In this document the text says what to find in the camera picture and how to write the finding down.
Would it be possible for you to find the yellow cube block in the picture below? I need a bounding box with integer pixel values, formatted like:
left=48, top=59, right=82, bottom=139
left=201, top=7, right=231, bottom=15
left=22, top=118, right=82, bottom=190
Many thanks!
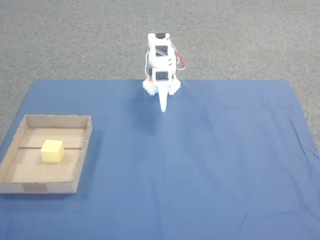
left=40, top=139, right=65, bottom=165

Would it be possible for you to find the shallow cardboard box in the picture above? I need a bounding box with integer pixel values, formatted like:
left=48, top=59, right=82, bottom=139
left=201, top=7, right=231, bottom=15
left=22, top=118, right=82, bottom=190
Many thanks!
left=0, top=114, right=94, bottom=195

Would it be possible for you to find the blue cloth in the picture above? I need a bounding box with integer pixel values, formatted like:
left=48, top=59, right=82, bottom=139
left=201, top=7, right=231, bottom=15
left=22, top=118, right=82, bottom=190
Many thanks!
left=0, top=79, right=320, bottom=240

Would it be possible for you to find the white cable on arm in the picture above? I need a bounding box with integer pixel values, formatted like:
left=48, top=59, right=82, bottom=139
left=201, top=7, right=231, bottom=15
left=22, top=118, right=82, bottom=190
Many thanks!
left=144, top=51, right=151, bottom=79

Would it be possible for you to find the red cable on arm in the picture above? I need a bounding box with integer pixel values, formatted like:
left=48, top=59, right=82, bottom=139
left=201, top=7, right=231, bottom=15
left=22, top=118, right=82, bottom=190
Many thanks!
left=174, top=49, right=188, bottom=71

